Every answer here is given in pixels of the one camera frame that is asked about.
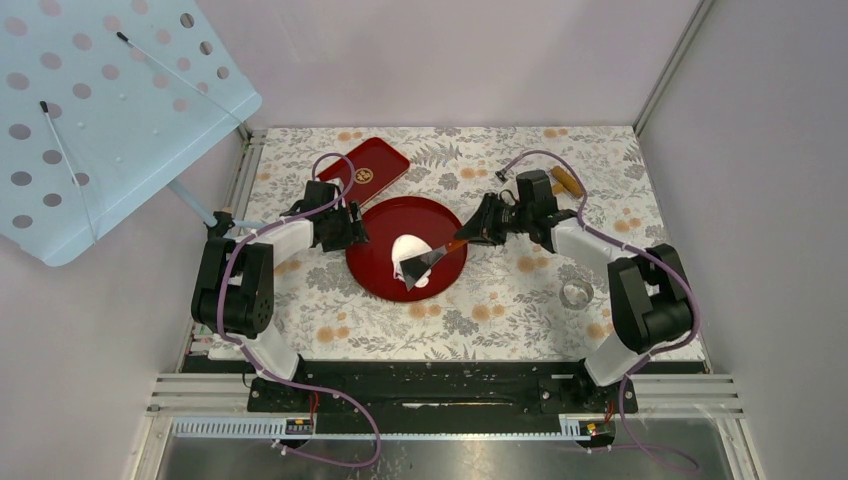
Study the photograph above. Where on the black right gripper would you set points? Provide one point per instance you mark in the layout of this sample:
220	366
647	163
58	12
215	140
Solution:
482	226

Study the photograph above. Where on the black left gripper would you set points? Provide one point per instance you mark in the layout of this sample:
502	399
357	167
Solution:
353	233

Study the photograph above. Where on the wooden double-ended rolling pin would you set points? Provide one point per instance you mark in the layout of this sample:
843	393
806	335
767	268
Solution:
564	182

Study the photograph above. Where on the round red tray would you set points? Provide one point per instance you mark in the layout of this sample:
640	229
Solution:
371	265

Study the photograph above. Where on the white dough ball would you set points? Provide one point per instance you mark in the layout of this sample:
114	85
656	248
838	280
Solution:
406	246

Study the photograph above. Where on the rectangular red tray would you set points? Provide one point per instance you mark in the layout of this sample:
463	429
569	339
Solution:
376	166

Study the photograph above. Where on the metal scraper wooden handle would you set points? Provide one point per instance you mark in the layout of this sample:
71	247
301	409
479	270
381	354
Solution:
415	268

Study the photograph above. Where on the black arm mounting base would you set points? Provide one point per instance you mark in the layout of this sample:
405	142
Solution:
545	387

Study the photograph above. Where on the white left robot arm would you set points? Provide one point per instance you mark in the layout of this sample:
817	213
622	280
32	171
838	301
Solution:
234	293

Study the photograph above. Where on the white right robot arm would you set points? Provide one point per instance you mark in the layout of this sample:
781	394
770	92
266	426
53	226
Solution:
647	289

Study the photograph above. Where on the floral table mat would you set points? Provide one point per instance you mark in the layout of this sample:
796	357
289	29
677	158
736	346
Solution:
515	302

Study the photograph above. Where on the light blue music stand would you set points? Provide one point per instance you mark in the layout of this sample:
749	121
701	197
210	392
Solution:
103	104

